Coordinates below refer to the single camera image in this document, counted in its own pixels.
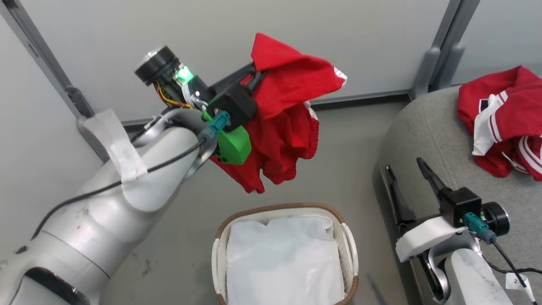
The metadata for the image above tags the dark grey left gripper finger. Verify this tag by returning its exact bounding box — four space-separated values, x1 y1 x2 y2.
245 70 267 92
209 63 258 97

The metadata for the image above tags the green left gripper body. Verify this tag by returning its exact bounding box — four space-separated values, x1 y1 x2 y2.
215 125 252 166

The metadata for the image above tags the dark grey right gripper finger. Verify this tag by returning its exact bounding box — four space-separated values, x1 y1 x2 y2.
416 157 449 200
385 165 418 226

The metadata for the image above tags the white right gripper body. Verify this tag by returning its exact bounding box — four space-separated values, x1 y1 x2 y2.
395 213 467 263

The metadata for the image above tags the plain red garment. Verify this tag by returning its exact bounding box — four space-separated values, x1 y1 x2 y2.
210 32 348 194

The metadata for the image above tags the red garment with white stripes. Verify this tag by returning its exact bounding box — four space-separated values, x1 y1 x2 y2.
457 65 542 182

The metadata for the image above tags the grey fabric sofa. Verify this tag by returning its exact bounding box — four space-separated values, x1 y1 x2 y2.
372 64 542 305

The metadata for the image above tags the wicker laundry basket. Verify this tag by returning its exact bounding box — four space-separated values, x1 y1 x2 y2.
211 202 360 305

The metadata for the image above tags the white tape strip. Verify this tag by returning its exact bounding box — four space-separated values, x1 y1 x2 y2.
82 108 148 184

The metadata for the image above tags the white basket liner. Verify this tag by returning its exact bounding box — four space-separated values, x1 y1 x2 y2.
225 214 346 305

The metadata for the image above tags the teal left camera connector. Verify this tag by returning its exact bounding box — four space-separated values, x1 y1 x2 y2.
198 111 232 143

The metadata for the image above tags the teal camera connector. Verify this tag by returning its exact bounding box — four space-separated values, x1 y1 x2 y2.
462 213 497 245
198 111 232 143

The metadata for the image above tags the teal right camera connector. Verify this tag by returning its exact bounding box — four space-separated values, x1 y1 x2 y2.
462 213 497 245

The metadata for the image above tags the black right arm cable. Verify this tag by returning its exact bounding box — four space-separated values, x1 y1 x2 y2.
486 241 542 305

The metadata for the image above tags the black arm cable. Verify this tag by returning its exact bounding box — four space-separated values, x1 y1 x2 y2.
31 139 209 238
486 241 542 305

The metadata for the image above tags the white cable label tag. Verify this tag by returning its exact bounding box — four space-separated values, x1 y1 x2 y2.
506 272 530 291

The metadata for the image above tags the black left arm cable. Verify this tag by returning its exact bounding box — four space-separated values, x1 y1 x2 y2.
31 139 209 238

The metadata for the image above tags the grey partition post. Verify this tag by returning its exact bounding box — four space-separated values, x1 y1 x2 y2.
0 0 96 120
428 0 481 85

